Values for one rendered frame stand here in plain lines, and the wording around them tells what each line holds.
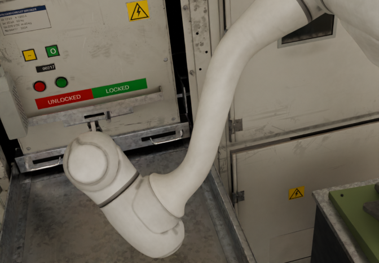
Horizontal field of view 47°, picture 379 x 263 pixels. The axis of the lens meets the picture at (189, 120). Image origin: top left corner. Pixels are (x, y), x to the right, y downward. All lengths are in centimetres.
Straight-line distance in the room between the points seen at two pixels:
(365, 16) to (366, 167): 117
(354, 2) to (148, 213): 49
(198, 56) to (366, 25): 68
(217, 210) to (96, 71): 51
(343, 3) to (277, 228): 123
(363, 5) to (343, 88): 86
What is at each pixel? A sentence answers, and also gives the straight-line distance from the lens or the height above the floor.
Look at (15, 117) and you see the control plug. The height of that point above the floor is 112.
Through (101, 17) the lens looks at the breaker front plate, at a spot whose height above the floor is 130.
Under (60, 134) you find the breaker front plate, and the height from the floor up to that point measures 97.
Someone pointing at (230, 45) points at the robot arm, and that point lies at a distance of 77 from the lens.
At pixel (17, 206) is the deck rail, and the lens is 135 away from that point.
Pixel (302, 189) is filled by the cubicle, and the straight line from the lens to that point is 166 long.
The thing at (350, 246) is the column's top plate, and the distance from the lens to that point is 126.
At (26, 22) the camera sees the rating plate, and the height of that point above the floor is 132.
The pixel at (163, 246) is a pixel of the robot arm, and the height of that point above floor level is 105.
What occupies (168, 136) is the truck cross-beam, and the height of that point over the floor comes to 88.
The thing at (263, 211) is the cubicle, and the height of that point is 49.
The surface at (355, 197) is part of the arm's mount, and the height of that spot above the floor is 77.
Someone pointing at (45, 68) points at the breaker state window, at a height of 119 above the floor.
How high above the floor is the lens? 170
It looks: 34 degrees down
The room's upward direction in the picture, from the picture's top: 6 degrees counter-clockwise
